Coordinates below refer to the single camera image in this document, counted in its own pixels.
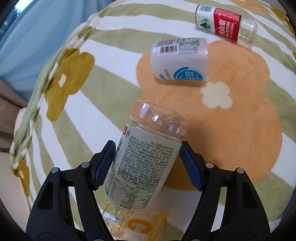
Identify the left brown curtain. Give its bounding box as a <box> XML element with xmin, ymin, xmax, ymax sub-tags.
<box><xmin>0</xmin><ymin>80</ymin><xmax>28</xmax><ymax>152</ymax></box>

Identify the clear cup red label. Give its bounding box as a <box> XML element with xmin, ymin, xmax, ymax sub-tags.
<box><xmin>195</xmin><ymin>4</ymin><xmax>258</xmax><ymax>44</ymax></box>

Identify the white cup blue logo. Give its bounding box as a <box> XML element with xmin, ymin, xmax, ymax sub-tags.
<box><xmin>150</xmin><ymin>38</ymin><xmax>209</xmax><ymax>81</ymax></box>

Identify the clear cup orange label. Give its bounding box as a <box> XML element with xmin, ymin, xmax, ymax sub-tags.
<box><xmin>99</xmin><ymin>202</ymin><xmax>167</xmax><ymax>240</ymax></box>

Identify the green striped flower blanket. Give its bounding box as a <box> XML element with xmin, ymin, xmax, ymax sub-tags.
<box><xmin>10</xmin><ymin>1</ymin><xmax>295</xmax><ymax>230</ymax></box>

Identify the light blue window cloth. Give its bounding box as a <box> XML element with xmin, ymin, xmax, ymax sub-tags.
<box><xmin>1</xmin><ymin>1</ymin><xmax>111</xmax><ymax>100</ymax></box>

